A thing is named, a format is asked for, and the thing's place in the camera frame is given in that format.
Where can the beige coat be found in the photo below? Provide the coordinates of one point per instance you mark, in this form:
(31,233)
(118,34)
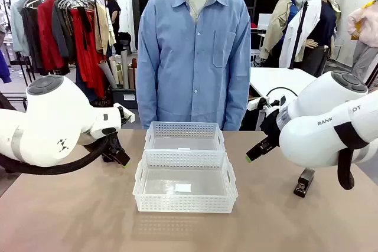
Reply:
(102,27)

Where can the white work table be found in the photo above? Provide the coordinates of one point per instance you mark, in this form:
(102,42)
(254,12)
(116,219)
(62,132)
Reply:
(274,78)

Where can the blue garment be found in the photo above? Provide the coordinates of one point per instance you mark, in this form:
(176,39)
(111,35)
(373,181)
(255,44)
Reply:
(3,69)

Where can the light grey jacket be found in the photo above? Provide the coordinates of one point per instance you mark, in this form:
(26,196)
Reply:
(17,27)

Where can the black tripod pole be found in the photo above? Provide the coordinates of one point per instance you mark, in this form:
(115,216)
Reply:
(298,33)

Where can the person in blue shirt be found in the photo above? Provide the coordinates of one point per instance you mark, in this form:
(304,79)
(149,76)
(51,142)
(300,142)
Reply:
(192,57)

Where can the beige cardboard tube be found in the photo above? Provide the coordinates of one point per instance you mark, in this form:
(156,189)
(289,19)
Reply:
(114,69)

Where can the right forearm in blue sleeve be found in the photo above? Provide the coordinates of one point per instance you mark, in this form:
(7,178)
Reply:
(146,101)

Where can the background person black shirt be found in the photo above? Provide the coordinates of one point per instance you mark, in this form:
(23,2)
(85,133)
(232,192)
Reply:
(113,13)

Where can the black chair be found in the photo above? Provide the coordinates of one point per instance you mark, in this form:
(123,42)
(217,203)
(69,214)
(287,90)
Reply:
(124,42)

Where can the black storage box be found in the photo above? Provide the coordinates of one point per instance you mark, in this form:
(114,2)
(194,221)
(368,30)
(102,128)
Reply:
(118,98)

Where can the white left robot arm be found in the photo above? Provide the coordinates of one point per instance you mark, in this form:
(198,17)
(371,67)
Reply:
(53,116)

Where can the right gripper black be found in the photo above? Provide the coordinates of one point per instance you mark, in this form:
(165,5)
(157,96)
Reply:
(271,131)

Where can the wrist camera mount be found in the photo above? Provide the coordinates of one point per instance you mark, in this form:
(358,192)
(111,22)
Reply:
(267,106)
(127,114)

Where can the long red dress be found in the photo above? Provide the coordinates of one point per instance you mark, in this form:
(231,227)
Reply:
(88,57)

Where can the background person pink top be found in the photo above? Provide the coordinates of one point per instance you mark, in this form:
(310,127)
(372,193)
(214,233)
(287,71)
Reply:
(366,27)

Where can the red coat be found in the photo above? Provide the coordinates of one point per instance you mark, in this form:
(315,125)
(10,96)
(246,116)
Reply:
(47,36)

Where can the charcoal garment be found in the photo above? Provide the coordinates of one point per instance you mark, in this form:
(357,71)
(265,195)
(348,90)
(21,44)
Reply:
(29,36)

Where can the tall grey cardboard tube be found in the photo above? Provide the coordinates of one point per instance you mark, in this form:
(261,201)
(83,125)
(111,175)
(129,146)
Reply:
(124,69)

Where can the mannequin in beige trench coat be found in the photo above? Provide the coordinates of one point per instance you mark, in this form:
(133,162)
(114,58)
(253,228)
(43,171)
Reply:
(274,33)

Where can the dark grey jacket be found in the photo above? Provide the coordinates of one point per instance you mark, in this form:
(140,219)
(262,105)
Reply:
(60,27)

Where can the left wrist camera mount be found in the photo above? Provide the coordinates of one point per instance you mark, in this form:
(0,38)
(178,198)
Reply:
(127,114)

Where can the mannequin in white coat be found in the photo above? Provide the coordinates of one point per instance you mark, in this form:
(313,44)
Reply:
(310,27)

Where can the black stapler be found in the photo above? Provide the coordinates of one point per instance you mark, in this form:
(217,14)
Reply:
(304,181)

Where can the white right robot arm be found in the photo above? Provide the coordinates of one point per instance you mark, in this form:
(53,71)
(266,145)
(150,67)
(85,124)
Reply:
(313,142)

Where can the left forearm in blue sleeve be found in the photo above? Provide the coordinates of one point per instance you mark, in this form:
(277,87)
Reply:
(237,101)

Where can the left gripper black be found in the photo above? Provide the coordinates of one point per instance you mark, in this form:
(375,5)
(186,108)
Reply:
(111,142)

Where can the white perforated plastic basket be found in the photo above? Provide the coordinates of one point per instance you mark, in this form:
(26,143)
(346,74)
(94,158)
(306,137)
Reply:
(183,202)
(184,129)

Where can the brown cardboard tube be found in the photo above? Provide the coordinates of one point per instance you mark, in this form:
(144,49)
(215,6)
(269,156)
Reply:
(132,79)

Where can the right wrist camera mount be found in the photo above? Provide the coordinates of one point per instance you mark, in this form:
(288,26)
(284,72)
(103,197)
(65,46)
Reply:
(267,106)

